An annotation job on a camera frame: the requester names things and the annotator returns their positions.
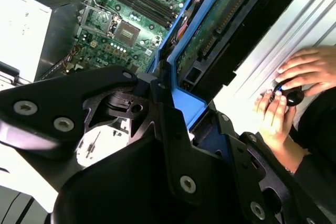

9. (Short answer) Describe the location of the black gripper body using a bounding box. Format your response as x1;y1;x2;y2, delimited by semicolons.
51;135;253;224

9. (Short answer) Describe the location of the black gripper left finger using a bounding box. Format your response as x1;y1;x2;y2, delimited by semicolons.
0;65;204;206

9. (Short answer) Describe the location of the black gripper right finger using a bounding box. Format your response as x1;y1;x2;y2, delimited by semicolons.
213;110;316;224

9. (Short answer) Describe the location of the round black tool blue ring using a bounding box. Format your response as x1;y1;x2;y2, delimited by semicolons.
272;83;305;108

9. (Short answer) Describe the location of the hard disk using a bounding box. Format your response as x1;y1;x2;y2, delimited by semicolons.
154;0;324;141

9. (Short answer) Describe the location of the person left hand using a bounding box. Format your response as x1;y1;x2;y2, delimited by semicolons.
253;90;300;149

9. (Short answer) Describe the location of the person right hand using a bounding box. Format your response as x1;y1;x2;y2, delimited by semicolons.
275;46;336;98

